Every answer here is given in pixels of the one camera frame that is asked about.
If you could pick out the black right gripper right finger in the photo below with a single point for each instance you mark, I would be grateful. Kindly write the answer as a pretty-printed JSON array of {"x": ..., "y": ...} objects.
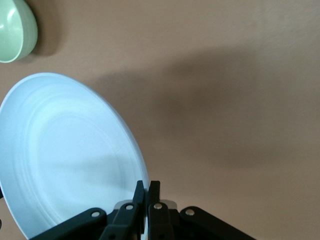
[{"x": 160, "y": 220}]

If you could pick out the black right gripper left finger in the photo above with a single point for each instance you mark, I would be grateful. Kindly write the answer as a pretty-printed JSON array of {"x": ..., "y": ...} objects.
[{"x": 120, "y": 220}]

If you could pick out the light blue plate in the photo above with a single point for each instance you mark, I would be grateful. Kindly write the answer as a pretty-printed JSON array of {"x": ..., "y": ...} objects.
[{"x": 62, "y": 137}]

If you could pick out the green bowl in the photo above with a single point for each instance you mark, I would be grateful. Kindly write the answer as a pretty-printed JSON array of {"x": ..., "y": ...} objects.
[{"x": 15, "y": 30}]

